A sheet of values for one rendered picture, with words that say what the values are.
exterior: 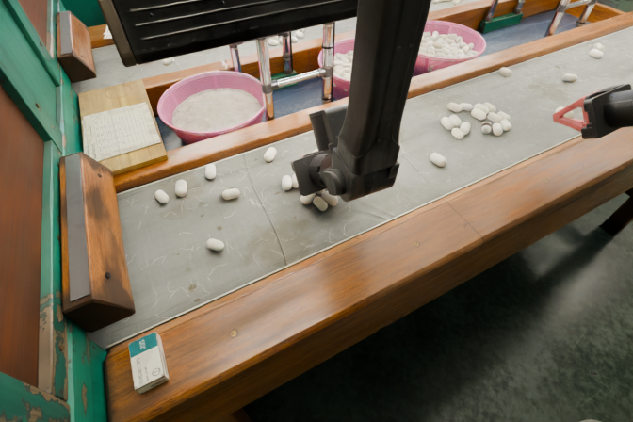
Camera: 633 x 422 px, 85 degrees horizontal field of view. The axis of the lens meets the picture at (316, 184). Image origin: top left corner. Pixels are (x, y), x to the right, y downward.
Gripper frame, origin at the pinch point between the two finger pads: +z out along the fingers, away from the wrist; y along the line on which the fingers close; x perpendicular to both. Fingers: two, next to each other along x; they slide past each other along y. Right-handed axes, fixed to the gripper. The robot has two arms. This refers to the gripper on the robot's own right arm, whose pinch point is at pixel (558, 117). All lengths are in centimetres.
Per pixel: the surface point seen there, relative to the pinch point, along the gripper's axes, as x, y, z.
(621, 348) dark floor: 92, -45, 25
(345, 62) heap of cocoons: -27, 12, 50
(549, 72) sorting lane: -5.8, -36.9, 25.8
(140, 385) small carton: 10, 79, -1
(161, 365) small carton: 9, 76, 0
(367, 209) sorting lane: 5.6, 37.4, 12.1
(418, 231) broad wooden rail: 9.8, 33.7, 3.2
